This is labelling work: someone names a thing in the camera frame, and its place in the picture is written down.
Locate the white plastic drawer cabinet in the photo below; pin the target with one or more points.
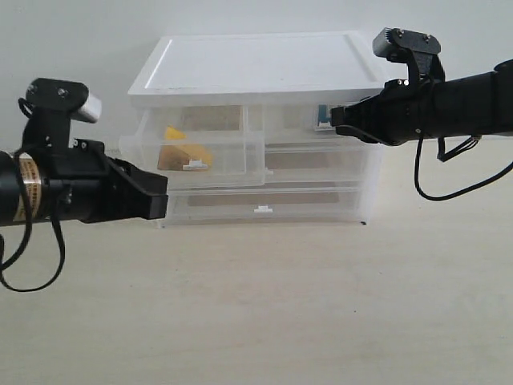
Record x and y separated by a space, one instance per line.
332 68

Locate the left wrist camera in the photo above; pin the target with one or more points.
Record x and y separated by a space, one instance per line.
50 105

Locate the yellow cheese wedge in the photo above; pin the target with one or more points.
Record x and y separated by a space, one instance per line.
184 157

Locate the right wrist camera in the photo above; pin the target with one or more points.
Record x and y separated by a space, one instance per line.
419 51

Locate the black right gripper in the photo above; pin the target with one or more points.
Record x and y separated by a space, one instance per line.
393 117

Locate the middle wide clear drawer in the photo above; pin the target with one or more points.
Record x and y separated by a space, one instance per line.
321 163

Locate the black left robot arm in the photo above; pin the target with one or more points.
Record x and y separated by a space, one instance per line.
23 176

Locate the wide clear drawer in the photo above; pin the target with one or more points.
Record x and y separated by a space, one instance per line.
321 163
302 201

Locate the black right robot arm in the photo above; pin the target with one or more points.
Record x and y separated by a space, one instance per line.
477 105

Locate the bottom wide clear drawer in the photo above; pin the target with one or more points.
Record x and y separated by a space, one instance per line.
302 201

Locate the white blue pill bottle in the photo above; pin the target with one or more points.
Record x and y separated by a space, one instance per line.
322 119

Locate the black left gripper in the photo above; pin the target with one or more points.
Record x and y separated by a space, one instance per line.
84 184

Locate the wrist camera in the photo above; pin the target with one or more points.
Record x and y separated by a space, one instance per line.
419 51
50 105

